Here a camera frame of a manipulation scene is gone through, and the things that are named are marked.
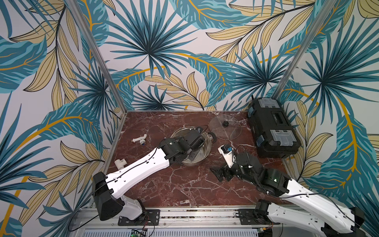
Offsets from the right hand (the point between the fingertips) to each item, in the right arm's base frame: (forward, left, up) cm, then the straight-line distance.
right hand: (217, 161), depth 69 cm
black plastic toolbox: (+17, -36, -5) cm, 40 cm away
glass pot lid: (+37, -15, -21) cm, 45 cm away
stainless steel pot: (+18, +3, -22) cm, 28 cm away
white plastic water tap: (+27, +44, -19) cm, 55 cm away
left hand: (+7, +13, 0) cm, 15 cm away
